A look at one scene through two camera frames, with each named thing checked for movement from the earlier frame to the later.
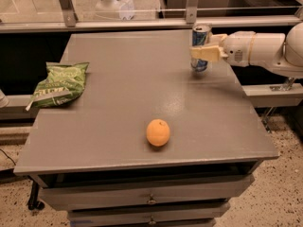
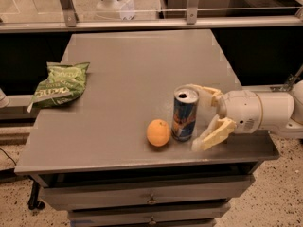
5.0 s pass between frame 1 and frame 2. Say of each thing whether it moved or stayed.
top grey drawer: stayed
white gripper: moved
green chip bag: stayed
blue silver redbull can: moved
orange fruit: stayed
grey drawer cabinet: stayed
